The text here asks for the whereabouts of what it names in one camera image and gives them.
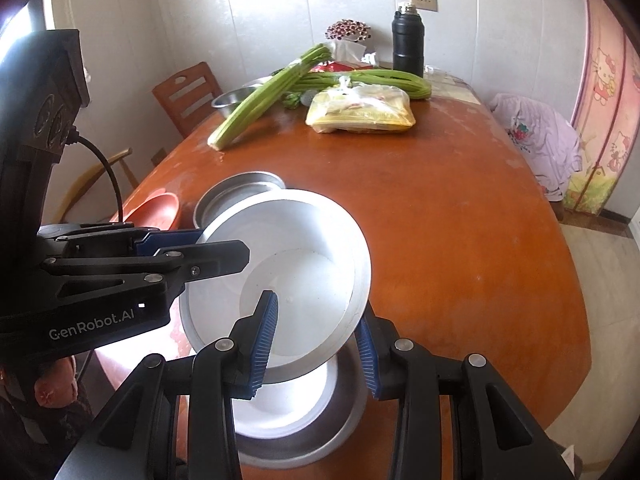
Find deep steel basin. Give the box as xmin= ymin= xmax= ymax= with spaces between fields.
xmin=211 ymin=86 xmax=261 ymax=110

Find bagged yellow noodles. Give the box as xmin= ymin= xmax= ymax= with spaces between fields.
xmin=306 ymin=76 xmax=417 ymax=135

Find pink cartoon folding screen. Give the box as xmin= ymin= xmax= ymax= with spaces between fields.
xmin=560 ymin=0 xmax=640 ymax=221

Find shiny wide steel bowl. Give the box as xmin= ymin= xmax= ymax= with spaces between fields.
xmin=235 ymin=340 xmax=371 ymax=468

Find black thermos bottle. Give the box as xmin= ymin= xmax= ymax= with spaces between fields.
xmin=391 ymin=2 xmax=426 ymax=78

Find round grey metal pan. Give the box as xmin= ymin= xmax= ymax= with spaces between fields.
xmin=193 ymin=171 xmax=287 ymax=231

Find brown wooden chair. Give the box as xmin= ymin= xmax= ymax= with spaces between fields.
xmin=152 ymin=61 xmax=223 ymax=138

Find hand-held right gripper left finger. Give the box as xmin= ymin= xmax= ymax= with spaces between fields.
xmin=65 ymin=289 xmax=280 ymax=480

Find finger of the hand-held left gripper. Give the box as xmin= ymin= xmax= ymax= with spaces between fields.
xmin=37 ymin=224 xmax=203 ymax=257
xmin=42 ymin=239 xmax=251 ymax=285

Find coral bear-shaped plate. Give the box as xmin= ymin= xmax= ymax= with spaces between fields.
xmin=109 ymin=189 xmax=182 ymax=231

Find wrapped flower bouquet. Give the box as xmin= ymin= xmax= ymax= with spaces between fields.
xmin=326 ymin=19 xmax=376 ymax=61

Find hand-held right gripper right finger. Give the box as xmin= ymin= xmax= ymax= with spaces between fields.
xmin=356 ymin=302 xmax=576 ymax=480

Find red box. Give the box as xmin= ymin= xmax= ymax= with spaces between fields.
xmin=320 ymin=60 xmax=376 ymax=74

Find person's floral clothing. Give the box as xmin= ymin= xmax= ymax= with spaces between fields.
xmin=0 ymin=350 xmax=96 ymax=480

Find black cable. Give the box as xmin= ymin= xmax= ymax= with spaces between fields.
xmin=65 ymin=132 xmax=126 ymax=226

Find light wooden armchair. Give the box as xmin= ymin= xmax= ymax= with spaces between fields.
xmin=65 ymin=147 xmax=141 ymax=221

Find green celery bunch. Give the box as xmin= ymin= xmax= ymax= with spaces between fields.
xmin=295 ymin=69 xmax=432 ymax=100
xmin=207 ymin=44 xmax=333 ymax=151

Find lilac garment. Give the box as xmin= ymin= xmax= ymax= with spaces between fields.
xmin=487 ymin=92 xmax=583 ymax=201

